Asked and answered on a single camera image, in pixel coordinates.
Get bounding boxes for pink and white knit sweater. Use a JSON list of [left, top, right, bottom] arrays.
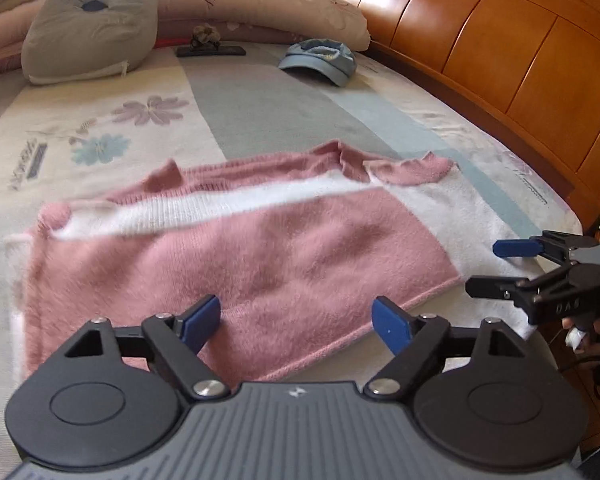
[[7, 141, 541, 385]]

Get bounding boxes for person's right hand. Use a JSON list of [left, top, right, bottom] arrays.
[[574, 318, 600, 370]]

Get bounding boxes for black hair clip with flower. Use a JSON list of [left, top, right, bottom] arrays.
[[175, 23, 246, 58]]

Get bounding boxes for grey cat face cushion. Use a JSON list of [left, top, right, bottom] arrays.
[[21, 0, 158, 86]]

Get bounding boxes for blue baseball cap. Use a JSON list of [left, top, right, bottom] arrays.
[[278, 38, 358, 88]]

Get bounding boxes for floral cream rolled quilt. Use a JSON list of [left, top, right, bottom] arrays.
[[0, 0, 370, 73]]

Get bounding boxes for wooden headboard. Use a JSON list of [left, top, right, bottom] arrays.
[[296, 0, 600, 451]]

